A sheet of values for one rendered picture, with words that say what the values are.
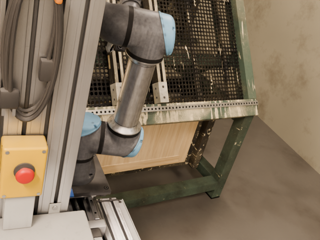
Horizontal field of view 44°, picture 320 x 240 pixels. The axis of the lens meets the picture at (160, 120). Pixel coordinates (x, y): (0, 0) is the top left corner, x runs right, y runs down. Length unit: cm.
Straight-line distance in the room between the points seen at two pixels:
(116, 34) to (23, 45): 38
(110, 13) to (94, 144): 45
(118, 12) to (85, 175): 59
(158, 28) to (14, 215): 60
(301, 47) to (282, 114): 76
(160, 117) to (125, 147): 103
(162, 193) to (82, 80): 209
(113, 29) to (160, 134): 176
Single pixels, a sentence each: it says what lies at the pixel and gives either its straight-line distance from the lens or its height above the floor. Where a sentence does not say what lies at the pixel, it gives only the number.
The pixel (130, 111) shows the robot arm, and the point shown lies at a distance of 125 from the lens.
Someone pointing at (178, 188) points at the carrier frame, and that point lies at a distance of 293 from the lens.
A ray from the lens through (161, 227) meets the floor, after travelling 286.
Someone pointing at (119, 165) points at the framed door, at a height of 32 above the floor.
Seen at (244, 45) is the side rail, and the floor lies 121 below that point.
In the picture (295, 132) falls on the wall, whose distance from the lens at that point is 450.
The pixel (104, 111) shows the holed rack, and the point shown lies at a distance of 216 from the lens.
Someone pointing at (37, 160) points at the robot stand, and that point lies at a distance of 85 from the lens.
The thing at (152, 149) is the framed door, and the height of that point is 41.
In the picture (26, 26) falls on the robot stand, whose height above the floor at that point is 170.
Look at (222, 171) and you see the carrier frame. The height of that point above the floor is 29.
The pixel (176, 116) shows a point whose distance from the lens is 241.
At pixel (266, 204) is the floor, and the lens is 350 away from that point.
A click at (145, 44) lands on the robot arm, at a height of 160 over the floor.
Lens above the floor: 195
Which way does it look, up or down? 28 degrees down
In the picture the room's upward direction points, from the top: 16 degrees clockwise
